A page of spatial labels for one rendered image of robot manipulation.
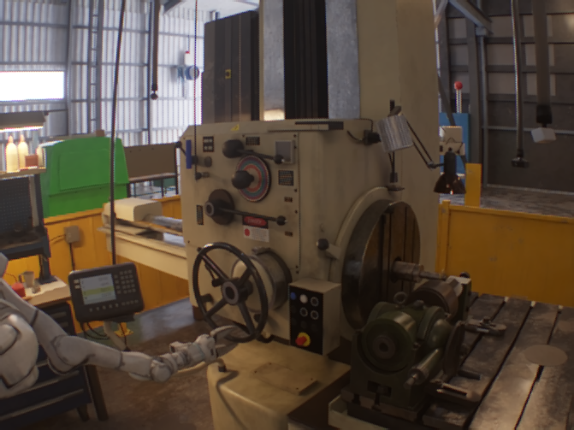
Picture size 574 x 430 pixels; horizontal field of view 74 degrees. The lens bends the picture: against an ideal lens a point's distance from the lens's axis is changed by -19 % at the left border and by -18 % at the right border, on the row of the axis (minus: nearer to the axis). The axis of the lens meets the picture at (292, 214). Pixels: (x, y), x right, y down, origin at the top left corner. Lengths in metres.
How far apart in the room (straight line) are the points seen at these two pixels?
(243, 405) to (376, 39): 1.88
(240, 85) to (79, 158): 3.08
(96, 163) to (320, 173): 4.21
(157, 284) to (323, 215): 3.24
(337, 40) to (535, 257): 2.41
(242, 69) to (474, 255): 2.41
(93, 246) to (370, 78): 2.89
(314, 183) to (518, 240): 2.52
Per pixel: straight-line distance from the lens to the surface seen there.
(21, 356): 0.88
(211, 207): 1.83
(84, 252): 4.16
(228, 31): 2.86
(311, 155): 1.57
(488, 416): 1.52
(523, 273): 3.88
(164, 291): 4.73
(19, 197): 3.17
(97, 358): 1.37
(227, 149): 1.75
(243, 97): 2.71
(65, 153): 5.38
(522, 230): 3.80
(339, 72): 2.29
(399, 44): 2.17
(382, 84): 2.17
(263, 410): 2.22
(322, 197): 1.59
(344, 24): 2.32
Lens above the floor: 1.87
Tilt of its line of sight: 11 degrees down
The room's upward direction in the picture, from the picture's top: 1 degrees counter-clockwise
